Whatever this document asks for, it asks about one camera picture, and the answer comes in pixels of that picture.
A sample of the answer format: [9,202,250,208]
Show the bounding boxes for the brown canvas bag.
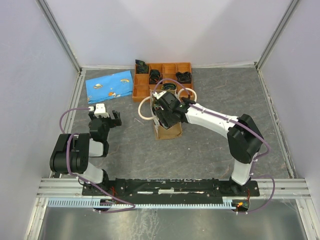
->
[137,91,183,140]

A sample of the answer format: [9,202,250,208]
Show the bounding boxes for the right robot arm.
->
[152,91,264,196]

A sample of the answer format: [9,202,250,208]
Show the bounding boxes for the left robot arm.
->
[49,110,122,195]

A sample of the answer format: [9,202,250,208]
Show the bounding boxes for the dark rolled fabric behind bag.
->
[161,82,177,91]

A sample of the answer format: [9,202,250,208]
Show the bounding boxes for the green glass bottle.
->
[152,98,162,112]

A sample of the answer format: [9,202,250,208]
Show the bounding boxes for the blue patterned cloth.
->
[85,70,134,104]

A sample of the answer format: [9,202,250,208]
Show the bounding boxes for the orange compartment tray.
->
[132,62,194,102]

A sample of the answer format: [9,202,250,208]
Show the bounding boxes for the black rolled band right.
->
[175,71,192,84]

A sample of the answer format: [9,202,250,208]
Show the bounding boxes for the black rolled band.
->
[175,71,192,84]
[149,69,162,85]

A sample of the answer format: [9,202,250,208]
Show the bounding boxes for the black rolled band left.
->
[149,69,162,85]

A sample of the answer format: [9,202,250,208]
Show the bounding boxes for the dark patterned rolled fabric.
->
[135,59,149,74]

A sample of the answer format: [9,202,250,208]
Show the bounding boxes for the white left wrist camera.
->
[94,103,110,118]

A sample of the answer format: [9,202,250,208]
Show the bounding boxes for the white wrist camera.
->
[94,103,110,118]
[152,91,167,99]

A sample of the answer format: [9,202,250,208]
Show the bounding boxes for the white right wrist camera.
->
[152,91,167,99]

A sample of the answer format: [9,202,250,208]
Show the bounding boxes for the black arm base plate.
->
[98,178,260,206]

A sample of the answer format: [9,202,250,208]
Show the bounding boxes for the light blue cable duct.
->
[47,197,236,210]

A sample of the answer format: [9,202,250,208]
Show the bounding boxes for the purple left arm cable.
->
[58,106,137,214]

